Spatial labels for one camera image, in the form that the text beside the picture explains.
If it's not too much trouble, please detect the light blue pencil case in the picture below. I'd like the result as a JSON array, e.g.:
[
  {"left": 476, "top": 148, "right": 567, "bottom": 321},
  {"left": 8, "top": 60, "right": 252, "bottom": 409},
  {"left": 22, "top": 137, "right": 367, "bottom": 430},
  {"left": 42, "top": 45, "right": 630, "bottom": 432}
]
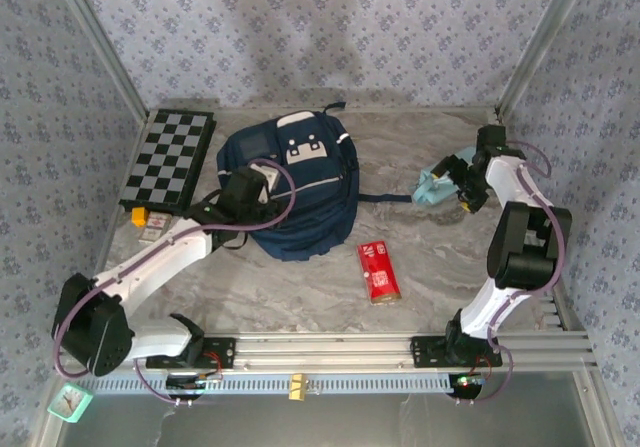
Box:
[{"left": 410, "top": 144, "right": 484, "bottom": 207}]

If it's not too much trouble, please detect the navy blue backpack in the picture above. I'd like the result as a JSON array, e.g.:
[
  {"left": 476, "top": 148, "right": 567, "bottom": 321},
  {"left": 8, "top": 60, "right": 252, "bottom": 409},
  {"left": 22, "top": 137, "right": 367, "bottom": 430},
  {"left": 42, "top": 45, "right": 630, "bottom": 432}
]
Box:
[{"left": 215, "top": 100, "right": 414, "bottom": 263}]

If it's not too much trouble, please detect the red snack box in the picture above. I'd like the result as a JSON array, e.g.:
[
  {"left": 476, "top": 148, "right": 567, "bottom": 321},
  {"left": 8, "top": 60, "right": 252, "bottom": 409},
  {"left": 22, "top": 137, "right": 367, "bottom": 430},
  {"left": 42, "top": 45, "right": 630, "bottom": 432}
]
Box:
[{"left": 356, "top": 240, "right": 404, "bottom": 308}]

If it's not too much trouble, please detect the black grey chessboard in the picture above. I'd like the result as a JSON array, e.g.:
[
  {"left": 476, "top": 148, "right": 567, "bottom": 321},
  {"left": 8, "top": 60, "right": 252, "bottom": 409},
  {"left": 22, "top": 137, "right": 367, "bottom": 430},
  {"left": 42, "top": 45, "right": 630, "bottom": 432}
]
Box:
[{"left": 118, "top": 109, "right": 217, "bottom": 218}]

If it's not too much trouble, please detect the playing card box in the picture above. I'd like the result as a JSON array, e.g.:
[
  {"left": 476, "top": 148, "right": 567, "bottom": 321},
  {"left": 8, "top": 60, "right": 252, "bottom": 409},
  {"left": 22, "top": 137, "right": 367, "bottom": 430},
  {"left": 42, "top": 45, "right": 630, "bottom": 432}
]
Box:
[{"left": 138, "top": 211, "right": 174, "bottom": 246}]

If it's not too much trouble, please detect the mint green alarm clock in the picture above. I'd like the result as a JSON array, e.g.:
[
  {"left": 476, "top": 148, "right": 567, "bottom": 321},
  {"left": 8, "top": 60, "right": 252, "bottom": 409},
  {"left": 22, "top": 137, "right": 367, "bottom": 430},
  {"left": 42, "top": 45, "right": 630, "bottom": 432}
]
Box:
[{"left": 47, "top": 382, "right": 95, "bottom": 425}]

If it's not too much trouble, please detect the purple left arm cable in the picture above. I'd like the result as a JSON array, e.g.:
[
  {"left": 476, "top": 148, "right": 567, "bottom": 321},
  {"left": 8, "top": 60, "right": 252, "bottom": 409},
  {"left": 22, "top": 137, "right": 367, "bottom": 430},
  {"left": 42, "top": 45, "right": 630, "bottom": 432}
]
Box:
[{"left": 52, "top": 159, "right": 297, "bottom": 408}]

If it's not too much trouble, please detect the aluminium side rail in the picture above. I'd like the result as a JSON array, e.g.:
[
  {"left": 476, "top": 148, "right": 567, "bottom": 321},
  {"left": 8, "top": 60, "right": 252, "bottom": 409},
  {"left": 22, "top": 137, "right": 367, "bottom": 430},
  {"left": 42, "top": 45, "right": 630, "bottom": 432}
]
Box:
[{"left": 492, "top": 109, "right": 586, "bottom": 333}]

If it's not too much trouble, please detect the aluminium frame post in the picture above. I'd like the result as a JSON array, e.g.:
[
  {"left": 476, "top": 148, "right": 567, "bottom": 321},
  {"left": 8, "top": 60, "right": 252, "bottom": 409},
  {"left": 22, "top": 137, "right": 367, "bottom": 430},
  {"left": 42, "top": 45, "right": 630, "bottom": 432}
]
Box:
[
  {"left": 52, "top": 0, "right": 150, "bottom": 121},
  {"left": 496, "top": 0, "right": 596, "bottom": 118}
]

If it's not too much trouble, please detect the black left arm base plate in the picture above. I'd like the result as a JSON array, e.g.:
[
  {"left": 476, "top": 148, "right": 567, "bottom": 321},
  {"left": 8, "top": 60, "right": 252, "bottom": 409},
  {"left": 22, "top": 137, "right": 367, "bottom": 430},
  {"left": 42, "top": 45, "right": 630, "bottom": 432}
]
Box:
[{"left": 145, "top": 336, "right": 237, "bottom": 369}]

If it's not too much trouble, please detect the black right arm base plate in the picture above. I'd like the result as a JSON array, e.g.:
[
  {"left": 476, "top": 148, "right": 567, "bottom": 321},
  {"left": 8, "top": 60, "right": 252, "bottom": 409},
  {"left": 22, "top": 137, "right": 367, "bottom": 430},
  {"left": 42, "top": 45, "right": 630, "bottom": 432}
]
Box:
[{"left": 410, "top": 335, "right": 504, "bottom": 369}]

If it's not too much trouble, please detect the aluminium rail beam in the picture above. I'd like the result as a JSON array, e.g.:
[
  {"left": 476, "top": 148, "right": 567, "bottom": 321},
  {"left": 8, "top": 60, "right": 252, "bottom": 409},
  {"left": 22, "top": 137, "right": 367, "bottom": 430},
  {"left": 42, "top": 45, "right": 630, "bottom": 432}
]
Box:
[{"left": 57, "top": 331, "right": 599, "bottom": 373}]

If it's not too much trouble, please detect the grey slotted cable duct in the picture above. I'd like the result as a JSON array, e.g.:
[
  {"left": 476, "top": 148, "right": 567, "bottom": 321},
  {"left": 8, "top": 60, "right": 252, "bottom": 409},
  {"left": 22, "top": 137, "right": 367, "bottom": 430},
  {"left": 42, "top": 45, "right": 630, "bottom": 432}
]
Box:
[{"left": 79, "top": 372, "right": 481, "bottom": 396}]

